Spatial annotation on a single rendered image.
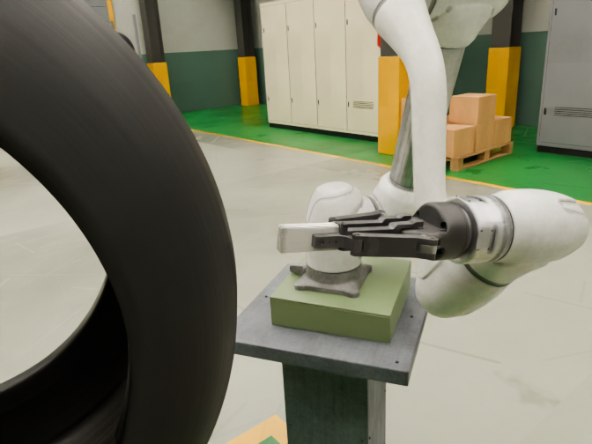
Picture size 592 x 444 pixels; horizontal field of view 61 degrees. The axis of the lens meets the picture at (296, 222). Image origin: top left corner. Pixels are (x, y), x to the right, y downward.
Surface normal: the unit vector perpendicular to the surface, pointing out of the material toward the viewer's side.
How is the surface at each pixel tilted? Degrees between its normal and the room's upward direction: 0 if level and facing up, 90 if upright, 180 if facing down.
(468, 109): 90
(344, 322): 90
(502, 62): 90
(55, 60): 62
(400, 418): 0
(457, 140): 90
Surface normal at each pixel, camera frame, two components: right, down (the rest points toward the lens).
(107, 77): 0.77, -0.32
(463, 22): 0.26, 0.71
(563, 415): -0.05, -0.94
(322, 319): -0.36, 0.33
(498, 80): -0.78, 0.25
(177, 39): 0.62, 0.22
